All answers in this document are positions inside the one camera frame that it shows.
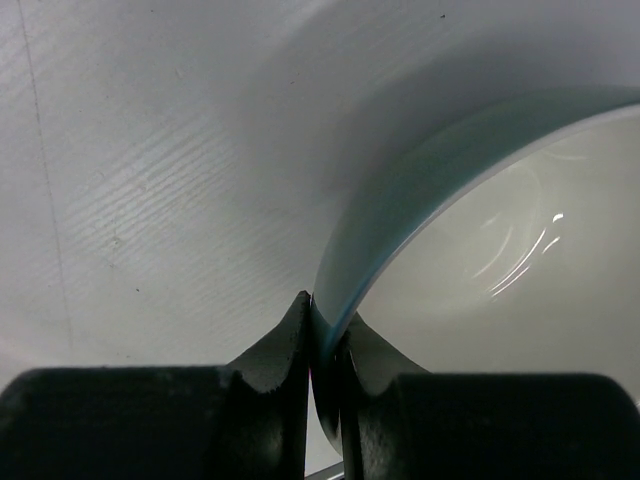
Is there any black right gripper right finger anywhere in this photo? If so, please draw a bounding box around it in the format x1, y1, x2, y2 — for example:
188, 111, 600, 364
336, 319, 638, 479

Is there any large teal ceramic bowl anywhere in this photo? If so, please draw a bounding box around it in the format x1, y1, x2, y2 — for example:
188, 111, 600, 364
311, 86, 639, 443

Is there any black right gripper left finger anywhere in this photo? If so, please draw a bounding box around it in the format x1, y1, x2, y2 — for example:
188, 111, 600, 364
1, 292, 310, 479

